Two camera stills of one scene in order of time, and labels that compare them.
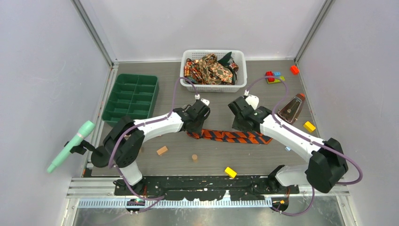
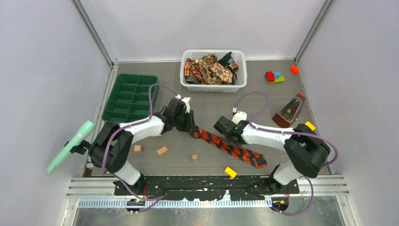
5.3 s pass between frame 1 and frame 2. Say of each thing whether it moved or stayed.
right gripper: moved
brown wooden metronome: stayed
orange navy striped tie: moved
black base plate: stayed
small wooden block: stayed
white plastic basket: stayed
